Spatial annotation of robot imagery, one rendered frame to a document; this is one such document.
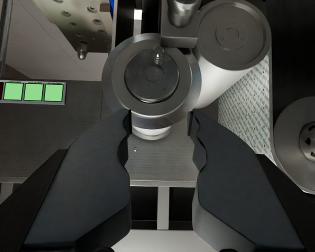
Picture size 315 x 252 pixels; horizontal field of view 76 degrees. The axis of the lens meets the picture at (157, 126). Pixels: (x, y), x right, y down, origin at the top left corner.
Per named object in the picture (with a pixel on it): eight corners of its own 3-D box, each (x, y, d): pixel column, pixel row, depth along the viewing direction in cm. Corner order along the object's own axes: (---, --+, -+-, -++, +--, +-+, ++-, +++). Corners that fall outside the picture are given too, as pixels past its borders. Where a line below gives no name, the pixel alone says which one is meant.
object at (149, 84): (115, 87, 27) (137, 40, 28) (118, 92, 29) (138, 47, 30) (166, 109, 27) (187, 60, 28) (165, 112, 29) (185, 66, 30)
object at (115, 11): (120, -58, 33) (114, 49, 31) (133, 29, 56) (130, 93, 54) (117, -58, 33) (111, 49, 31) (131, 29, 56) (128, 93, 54)
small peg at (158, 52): (165, 54, 25) (155, 57, 25) (164, 63, 28) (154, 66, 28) (162, 44, 25) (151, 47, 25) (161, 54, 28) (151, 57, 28)
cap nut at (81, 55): (86, 43, 62) (85, 57, 61) (90, 49, 66) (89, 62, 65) (74, 42, 62) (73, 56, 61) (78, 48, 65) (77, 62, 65)
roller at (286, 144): (361, 97, 31) (372, 192, 29) (268, 122, 56) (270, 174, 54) (271, 94, 30) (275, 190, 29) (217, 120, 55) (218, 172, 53)
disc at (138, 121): (203, 36, 31) (200, 132, 29) (202, 38, 31) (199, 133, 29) (106, 28, 30) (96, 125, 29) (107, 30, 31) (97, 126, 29)
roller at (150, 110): (193, 42, 30) (190, 119, 28) (174, 93, 55) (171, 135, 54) (115, 36, 29) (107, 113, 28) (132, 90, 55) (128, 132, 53)
